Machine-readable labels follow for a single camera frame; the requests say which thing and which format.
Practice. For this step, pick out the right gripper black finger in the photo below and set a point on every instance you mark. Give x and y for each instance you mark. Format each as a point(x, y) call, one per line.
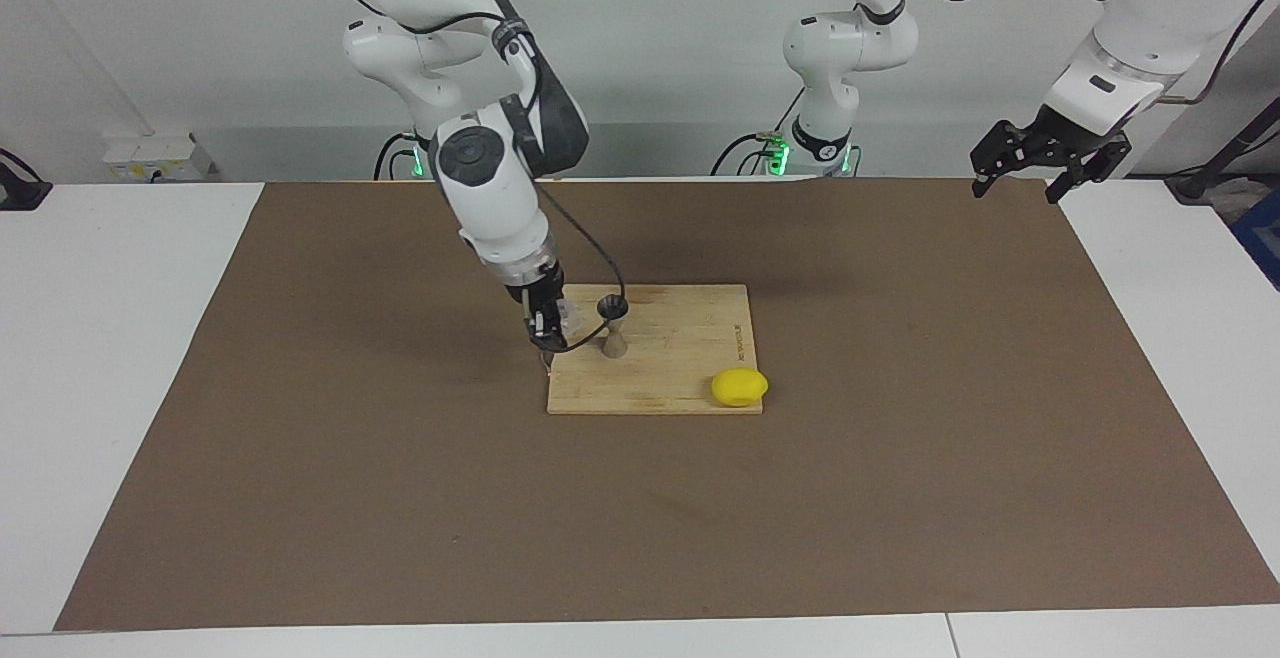
point(553, 333)
point(534, 323)

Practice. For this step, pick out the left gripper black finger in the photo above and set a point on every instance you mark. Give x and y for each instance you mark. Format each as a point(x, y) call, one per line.
point(997, 153)
point(1090, 163)

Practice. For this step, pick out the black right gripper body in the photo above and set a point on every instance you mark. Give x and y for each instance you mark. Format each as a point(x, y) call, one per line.
point(540, 293)

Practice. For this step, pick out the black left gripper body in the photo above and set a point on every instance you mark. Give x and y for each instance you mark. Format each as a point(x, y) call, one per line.
point(1070, 138)

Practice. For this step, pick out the small clear plastic cup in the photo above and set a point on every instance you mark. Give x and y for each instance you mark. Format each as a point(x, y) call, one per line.
point(572, 318)

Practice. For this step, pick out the steel double jigger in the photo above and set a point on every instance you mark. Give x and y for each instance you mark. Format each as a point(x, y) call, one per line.
point(614, 343)

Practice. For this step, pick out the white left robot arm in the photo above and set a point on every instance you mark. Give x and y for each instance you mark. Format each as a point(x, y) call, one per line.
point(850, 38)

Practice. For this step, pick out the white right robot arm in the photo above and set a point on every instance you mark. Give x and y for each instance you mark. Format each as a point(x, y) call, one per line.
point(490, 188)

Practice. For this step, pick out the black stand leg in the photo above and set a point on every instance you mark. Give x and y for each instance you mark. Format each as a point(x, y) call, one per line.
point(1190, 186)

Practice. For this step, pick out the blue box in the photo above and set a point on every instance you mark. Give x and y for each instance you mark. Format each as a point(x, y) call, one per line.
point(1262, 233)

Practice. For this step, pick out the yellow lemon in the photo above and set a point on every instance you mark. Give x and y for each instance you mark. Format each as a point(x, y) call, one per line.
point(740, 387)

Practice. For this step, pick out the large brown table mat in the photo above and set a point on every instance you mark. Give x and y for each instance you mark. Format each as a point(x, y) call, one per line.
point(640, 518)

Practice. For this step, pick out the white power strip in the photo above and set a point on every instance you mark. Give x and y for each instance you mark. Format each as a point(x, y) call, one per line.
point(160, 156)

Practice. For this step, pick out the black table clamp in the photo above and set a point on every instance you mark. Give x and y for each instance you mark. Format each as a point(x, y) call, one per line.
point(20, 193)

